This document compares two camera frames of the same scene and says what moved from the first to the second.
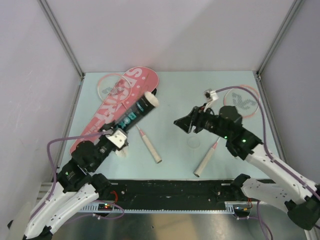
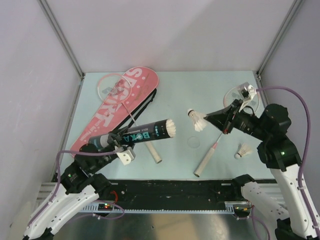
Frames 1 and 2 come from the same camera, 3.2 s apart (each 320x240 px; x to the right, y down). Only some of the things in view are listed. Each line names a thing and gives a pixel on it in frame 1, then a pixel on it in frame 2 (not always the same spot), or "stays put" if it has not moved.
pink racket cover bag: x=131 y=86 stays put
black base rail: x=173 y=194 stays put
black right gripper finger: x=187 y=123 to x=222 y=118
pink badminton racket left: x=114 y=88 stays put
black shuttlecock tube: x=134 y=114 to x=153 y=131
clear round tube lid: x=193 y=142 stays put
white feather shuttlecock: x=152 y=98 to x=171 y=127
